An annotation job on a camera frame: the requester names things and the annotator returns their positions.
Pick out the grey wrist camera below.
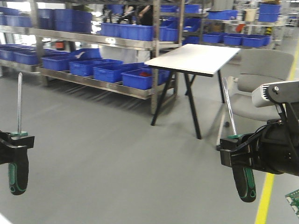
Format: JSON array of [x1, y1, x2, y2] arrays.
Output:
[[252, 80, 299, 108]]

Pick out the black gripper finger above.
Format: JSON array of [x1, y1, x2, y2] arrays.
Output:
[[220, 133, 259, 168], [0, 132, 35, 165]]

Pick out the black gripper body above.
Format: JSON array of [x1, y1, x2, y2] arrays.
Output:
[[251, 119, 299, 176]]

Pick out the metal shelving rack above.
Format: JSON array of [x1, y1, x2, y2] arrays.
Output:
[[0, 0, 206, 115]]

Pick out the white table black legs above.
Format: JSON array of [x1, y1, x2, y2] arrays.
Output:
[[145, 44, 240, 140]]

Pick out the grey office chair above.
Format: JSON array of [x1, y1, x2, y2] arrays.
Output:
[[216, 48, 294, 151]]

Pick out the green circuit board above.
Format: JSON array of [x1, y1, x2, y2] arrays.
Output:
[[285, 190, 299, 217]]

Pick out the green black screwdriver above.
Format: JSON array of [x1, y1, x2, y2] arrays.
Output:
[[8, 72, 28, 196], [222, 78, 256, 203]]

